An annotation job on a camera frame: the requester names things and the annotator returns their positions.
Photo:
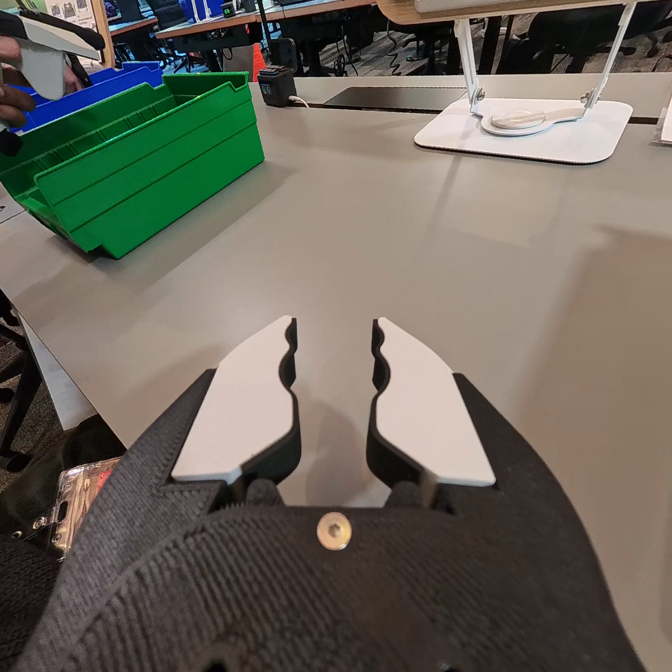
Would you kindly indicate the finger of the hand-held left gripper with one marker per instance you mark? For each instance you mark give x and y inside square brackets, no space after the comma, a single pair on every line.
[78,34]
[44,47]

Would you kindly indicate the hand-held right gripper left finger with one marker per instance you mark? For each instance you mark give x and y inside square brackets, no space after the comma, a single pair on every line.
[236,414]

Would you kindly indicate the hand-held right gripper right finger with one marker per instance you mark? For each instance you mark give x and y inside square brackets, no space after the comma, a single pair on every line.
[430,414]

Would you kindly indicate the green plastic bin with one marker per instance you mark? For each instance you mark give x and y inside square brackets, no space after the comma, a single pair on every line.
[147,173]

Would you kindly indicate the grey desk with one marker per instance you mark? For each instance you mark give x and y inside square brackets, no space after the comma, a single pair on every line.
[420,236]

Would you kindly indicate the person's left hand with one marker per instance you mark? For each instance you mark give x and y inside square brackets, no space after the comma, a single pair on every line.
[13,102]

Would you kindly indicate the brown document board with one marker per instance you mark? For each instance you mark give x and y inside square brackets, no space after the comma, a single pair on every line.
[102,26]

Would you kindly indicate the blue plastic bin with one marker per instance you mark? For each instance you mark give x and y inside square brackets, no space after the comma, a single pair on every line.
[105,89]

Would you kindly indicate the clear ID badge holder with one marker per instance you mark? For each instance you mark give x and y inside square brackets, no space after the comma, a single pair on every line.
[78,498]

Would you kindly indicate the orange cone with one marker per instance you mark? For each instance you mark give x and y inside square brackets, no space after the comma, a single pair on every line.
[257,56]

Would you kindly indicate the black charger box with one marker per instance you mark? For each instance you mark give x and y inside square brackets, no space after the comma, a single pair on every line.
[275,88]

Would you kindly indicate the black box device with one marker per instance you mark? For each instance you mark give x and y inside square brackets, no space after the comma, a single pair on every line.
[283,51]

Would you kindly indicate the black office chair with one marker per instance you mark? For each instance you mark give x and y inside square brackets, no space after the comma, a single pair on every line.
[18,378]

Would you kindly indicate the pale oval pad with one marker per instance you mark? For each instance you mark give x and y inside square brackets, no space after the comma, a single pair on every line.
[517,120]

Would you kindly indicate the laminated paper sheet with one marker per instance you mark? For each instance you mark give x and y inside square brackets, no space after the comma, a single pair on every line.
[665,120]

